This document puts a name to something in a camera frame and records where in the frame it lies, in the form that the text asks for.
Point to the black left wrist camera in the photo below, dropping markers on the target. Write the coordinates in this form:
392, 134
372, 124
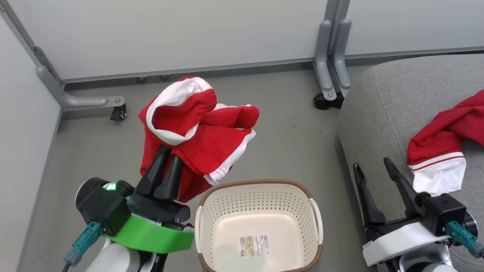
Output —
102, 206

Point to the grey fabric sofa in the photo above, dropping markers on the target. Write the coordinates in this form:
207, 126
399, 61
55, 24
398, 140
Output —
382, 113

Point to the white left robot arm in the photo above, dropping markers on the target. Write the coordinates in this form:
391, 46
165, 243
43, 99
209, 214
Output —
113, 260

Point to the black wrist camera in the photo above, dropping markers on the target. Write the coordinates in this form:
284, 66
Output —
444, 211
102, 206

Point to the left gripper, green band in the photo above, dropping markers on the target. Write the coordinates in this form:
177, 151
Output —
151, 234

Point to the printed barcode label sticker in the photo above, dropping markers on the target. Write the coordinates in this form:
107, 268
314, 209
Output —
255, 245

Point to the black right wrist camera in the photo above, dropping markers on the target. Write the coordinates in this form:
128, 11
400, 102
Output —
444, 211

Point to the black caster wheel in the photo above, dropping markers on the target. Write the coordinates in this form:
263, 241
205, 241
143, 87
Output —
322, 101
119, 112

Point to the right gripper, white band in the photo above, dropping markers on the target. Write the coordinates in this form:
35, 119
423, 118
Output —
397, 240

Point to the curved grey partition foot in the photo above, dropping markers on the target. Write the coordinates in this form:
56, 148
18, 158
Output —
83, 101

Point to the red garment with striped cuff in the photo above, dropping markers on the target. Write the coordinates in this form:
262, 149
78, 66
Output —
442, 139

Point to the red shorts with white trim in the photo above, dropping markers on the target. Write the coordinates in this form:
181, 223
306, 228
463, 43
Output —
204, 139

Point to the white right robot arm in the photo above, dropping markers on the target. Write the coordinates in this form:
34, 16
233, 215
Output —
427, 260

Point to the cream laundry basket, brown rim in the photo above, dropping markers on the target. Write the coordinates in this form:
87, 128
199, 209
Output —
261, 211

